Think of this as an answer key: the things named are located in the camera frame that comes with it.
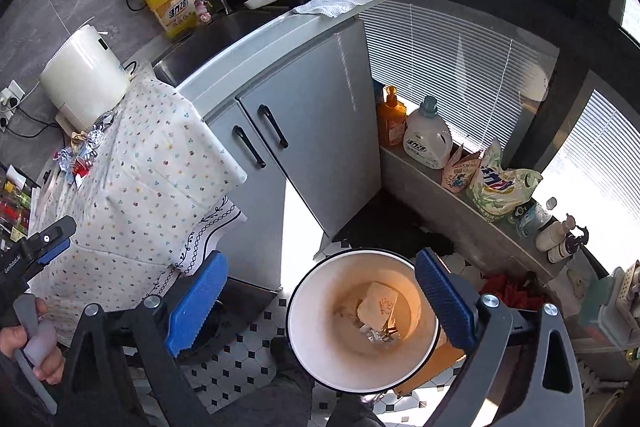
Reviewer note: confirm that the grey stone window ledge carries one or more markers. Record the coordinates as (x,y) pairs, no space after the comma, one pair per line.
(450,214)

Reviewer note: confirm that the white cloth black vine embroidery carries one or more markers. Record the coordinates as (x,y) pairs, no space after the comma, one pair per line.
(210,232)

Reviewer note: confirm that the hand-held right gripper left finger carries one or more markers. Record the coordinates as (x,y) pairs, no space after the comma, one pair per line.
(197,304)

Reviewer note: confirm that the red cloth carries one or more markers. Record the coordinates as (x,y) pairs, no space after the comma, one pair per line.
(510,291)

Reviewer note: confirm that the white laundry detergent bottle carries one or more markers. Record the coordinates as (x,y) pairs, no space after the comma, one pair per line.
(425,139)

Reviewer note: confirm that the yellow dish soap bottle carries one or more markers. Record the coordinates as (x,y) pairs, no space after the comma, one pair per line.
(170,4)

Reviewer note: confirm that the tray of colourful packets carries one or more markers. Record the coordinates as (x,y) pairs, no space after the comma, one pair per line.
(12,199)

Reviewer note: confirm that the orange pump bottle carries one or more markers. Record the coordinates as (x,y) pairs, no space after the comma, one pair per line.
(391,122)

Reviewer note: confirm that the pink faucet filter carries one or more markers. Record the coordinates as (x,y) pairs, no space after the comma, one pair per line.
(202,9)

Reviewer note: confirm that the pile of foil wrappers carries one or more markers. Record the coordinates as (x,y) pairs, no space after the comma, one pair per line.
(80,152)

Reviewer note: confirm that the white paper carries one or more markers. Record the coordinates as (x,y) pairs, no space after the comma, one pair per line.
(377,304)

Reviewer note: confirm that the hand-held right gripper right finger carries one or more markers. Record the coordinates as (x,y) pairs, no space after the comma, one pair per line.
(444,302)

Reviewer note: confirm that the brown cardboard box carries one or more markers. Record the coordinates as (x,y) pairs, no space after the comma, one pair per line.
(440,364)

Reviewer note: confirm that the grey sink cabinet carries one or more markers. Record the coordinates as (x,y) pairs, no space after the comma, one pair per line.
(310,107)

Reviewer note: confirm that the white window blind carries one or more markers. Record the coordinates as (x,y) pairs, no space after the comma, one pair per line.
(435,57)
(595,152)

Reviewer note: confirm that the green white detergent bag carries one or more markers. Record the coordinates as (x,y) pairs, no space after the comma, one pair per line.
(500,189)

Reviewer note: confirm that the person's left hand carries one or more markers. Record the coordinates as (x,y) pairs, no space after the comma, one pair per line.
(50,364)

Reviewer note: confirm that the stainless steel sink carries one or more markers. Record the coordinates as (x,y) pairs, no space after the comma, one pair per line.
(210,42)

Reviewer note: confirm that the white floral tablecloth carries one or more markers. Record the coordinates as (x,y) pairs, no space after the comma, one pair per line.
(150,167)

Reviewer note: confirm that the pale teal plastic container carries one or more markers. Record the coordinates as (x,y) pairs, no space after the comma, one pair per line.
(615,307)

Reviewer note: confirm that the white round trash bin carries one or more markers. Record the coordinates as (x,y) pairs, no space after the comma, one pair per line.
(330,297)

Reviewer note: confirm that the black floor mat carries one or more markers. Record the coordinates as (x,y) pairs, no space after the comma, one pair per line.
(390,227)

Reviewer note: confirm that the clear plastic bottle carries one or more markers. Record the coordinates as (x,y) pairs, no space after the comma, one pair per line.
(532,214)

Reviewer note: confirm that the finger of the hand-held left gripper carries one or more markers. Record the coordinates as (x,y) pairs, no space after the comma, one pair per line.
(50,237)

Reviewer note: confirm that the white cylindrical kitchen appliance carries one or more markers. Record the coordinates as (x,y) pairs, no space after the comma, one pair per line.
(82,72)

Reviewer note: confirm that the white wall outlet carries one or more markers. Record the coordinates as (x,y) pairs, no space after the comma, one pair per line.
(10,94)

